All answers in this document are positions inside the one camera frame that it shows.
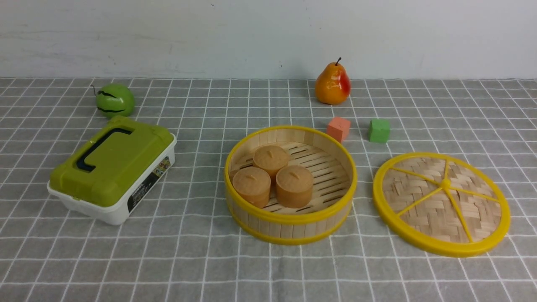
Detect brown bun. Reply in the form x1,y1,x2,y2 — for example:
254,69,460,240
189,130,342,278
232,167,271,208
275,165,314,208
253,145,290,182

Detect grey checked tablecloth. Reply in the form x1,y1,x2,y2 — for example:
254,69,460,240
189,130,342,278
0,78,537,302

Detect brown bun back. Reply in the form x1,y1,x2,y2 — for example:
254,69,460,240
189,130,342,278
253,145,290,182

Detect orange red toy pear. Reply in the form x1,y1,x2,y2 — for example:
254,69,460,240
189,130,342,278
315,57,352,105

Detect green foam cube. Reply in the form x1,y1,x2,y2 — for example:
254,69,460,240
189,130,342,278
368,118,391,143

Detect orange foam cube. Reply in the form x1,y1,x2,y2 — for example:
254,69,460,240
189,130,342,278
326,116,351,143

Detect brown bun front left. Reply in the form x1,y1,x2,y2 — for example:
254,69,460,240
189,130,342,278
232,167,271,208

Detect bamboo steamer basket yellow rims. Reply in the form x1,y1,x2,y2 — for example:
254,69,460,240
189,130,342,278
223,125,357,245

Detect green toy apple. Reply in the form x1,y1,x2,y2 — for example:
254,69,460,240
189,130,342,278
91,83,136,119

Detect brown bun front right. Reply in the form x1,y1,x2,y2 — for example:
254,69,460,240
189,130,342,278
275,165,314,208

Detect woven bamboo lid yellow rim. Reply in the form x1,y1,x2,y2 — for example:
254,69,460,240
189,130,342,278
372,152,511,258

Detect green lidded white box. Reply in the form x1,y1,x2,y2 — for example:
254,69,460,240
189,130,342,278
47,116,177,225

